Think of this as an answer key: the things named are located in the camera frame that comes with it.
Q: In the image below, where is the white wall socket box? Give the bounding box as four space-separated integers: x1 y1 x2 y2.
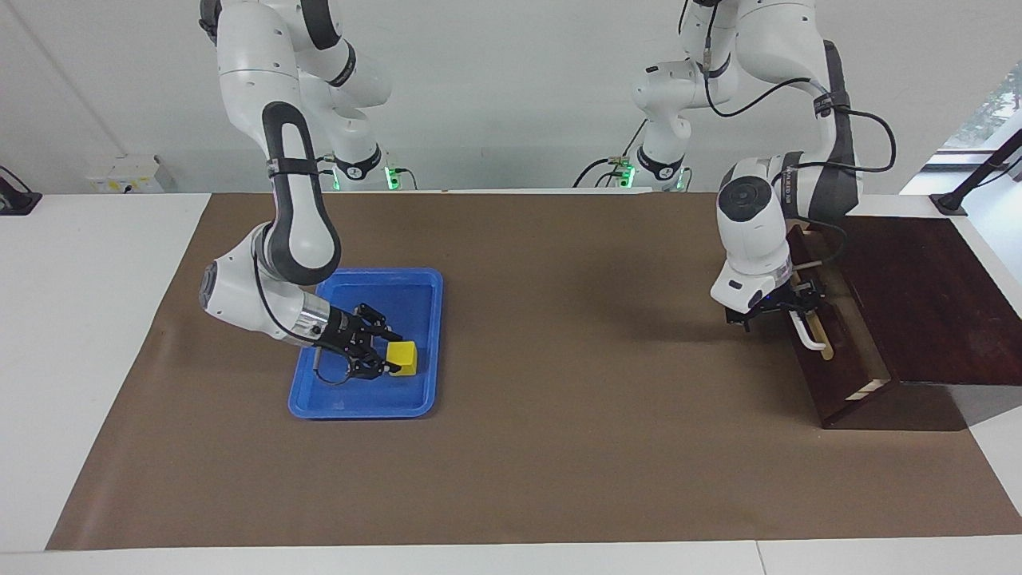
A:
86 156 168 194

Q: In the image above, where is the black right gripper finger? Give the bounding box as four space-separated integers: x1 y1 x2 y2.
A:
351 351 402 379
357 303 404 343

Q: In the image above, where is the black right base cable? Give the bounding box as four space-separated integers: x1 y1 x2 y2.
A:
315 154 418 192

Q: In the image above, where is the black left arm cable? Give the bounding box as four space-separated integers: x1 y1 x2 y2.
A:
679 0 897 264

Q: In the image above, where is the grey left wrist cable strap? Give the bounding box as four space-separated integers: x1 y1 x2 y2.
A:
785 150 806 218

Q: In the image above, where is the brown paper table mat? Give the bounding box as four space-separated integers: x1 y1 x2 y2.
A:
46 192 1022 552

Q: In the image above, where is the blue plastic tray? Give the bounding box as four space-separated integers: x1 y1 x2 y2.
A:
287 268 444 421

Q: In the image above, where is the black table clamp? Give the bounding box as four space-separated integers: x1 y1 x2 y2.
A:
0 166 42 216

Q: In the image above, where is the yellow block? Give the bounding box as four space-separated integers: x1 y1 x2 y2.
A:
386 341 419 378

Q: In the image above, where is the window with greenery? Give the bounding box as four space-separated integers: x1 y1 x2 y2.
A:
926 62 1022 173

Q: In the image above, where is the black left base cable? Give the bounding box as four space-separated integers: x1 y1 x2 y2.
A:
573 120 649 189

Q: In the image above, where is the dark brown wooden cabinet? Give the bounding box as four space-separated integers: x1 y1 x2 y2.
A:
834 214 1022 432

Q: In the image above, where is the black base cable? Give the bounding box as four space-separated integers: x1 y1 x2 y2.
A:
315 154 418 192
573 120 649 189

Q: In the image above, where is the black stand with foot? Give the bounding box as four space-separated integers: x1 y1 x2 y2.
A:
930 128 1022 218

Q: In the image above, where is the dark wooden drawer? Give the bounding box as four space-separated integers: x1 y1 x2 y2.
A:
782 224 899 430

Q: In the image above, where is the white drawer handle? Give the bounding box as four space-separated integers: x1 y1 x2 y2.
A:
786 257 829 352

